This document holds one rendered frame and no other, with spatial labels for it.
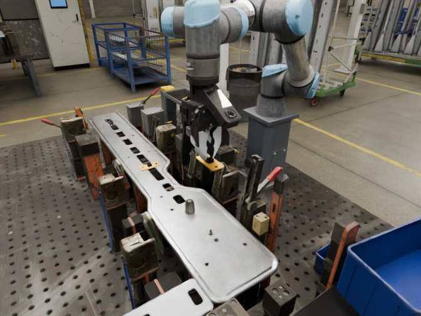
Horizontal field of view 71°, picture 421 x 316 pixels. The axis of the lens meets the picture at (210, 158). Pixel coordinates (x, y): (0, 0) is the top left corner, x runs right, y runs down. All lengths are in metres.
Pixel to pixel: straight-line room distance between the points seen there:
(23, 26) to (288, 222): 7.90
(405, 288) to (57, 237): 1.27
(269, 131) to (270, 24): 0.57
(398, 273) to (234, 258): 0.41
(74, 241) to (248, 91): 3.14
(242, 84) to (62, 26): 4.93
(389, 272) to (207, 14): 0.74
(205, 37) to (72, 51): 7.32
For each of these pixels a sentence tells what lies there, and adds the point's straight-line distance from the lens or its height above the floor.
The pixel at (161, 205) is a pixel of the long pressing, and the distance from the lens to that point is 1.02.
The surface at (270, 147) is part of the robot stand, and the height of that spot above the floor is 0.95.
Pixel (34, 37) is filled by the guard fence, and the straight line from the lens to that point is 8.61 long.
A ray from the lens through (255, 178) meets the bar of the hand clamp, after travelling 0.87.
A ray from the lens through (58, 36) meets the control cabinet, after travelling 7.83.
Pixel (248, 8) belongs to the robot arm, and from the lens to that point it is 1.07.
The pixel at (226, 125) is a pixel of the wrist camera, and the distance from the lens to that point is 0.63.
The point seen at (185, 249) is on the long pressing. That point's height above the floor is 1.00.
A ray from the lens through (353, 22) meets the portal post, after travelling 7.53.
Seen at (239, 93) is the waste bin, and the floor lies 0.43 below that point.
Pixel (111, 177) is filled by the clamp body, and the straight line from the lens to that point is 1.13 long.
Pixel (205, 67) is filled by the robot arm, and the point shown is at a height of 1.49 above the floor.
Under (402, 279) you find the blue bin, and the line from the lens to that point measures 0.89.
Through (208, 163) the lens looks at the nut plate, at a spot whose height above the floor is 1.25.
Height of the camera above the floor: 1.64
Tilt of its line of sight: 30 degrees down
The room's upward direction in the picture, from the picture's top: straight up
